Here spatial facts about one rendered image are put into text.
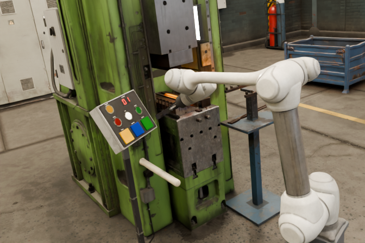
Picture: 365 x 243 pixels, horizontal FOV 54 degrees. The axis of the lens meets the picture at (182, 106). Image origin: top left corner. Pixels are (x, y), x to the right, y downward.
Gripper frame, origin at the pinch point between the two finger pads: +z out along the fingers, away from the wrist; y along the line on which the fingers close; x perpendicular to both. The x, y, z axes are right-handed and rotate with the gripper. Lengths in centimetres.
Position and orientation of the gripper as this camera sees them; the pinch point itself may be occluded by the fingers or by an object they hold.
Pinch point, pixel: (161, 114)
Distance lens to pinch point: 210.2
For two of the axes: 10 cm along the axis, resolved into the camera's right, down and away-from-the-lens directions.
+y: 4.8, -3.2, 8.1
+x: -5.4, -8.4, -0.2
